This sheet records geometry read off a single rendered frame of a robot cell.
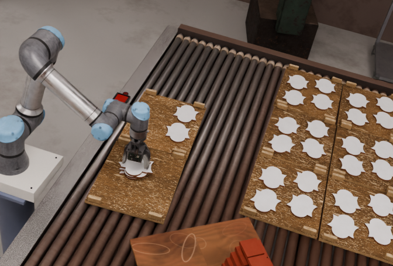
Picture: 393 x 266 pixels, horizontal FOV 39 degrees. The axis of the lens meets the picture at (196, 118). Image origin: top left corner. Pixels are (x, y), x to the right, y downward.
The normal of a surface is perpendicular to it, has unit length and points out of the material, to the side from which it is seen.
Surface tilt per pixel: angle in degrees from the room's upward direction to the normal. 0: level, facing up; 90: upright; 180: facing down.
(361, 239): 0
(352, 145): 0
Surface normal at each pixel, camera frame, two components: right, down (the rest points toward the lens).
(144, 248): 0.14, -0.76
